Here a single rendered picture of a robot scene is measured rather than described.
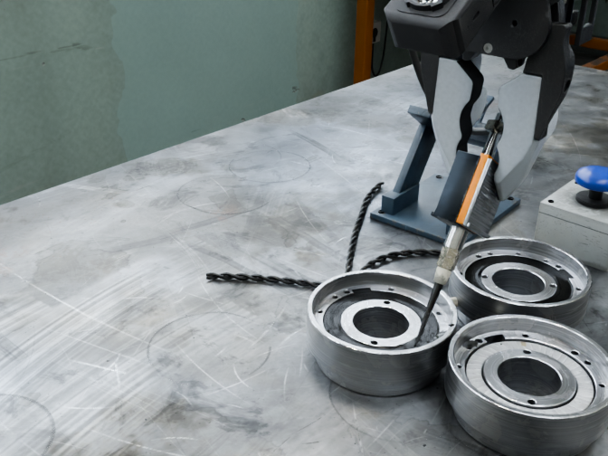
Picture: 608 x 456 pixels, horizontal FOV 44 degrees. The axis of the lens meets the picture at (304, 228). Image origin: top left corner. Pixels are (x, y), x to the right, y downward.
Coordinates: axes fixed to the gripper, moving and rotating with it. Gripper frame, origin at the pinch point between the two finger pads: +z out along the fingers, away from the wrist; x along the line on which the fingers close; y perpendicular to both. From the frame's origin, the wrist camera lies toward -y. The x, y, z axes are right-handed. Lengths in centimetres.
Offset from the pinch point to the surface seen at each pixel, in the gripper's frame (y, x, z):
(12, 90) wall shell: 57, 157, 39
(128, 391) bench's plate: -19.9, 14.1, 12.9
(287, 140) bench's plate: 22.9, 36.0, 13.0
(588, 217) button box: 17.0, -2.9, 8.6
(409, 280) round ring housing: -0.9, 4.0, 9.2
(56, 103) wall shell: 68, 157, 46
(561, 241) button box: 17.1, -0.9, 11.6
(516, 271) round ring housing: 7.6, -0.9, 10.5
